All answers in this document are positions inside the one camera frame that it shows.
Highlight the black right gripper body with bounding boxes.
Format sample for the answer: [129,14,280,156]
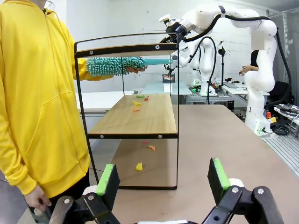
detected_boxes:
[163,22,187,45]

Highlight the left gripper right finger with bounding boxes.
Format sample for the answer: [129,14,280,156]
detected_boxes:
[202,157,285,224]

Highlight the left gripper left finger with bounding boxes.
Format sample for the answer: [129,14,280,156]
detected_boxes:
[50,164,122,224]

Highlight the grey plastic dustpan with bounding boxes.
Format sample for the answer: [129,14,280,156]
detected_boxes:
[28,205,54,224]

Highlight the teal microfibre duster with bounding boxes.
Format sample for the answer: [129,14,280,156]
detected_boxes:
[85,56,173,77]

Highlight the person's right forearm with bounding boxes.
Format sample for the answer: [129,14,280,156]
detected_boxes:
[0,112,43,195]

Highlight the person's left hand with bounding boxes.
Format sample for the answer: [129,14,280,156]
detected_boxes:
[126,66,148,75]

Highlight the person's right hand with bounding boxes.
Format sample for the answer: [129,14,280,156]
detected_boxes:
[24,185,52,210]

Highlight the black tripod stand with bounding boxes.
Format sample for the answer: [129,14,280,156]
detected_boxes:
[218,41,231,88]

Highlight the pale glass top table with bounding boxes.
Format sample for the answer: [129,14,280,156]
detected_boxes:
[133,81,192,96]

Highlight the aluminium profile robot table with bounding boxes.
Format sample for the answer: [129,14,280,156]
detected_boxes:
[185,87,235,110]

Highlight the red emergency stop button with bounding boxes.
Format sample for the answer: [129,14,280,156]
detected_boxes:
[266,111,278,124]

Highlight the white desk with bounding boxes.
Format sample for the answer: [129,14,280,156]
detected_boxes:
[223,80,249,96]
[74,91,133,111]

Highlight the seated person in black shirt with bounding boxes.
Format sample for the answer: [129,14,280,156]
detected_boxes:
[238,50,260,77]

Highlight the black office chair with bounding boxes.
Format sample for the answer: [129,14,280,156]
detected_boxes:
[265,80,295,110]

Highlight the person in yellow hoodie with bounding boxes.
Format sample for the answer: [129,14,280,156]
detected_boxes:
[0,0,91,199]

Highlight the black frame wooden shelf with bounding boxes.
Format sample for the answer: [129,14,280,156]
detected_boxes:
[73,32,180,190]

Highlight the aluminium profile base frame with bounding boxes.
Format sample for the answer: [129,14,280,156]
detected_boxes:
[260,132,299,164]

